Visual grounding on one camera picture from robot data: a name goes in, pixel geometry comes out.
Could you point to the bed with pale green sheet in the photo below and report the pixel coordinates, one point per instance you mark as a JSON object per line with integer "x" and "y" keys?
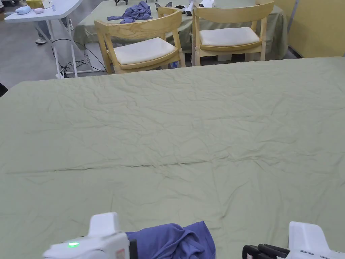
{"x": 172, "y": 135}

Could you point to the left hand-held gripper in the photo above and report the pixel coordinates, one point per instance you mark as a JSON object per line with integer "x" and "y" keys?
{"x": 102, "y": 242}

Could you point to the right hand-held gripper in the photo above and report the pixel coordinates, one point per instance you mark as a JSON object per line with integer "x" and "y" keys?
{"x": 304, "y": 240}

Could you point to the blue garment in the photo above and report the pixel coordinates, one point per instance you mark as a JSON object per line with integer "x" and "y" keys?
{"x": 172, "y": 242}

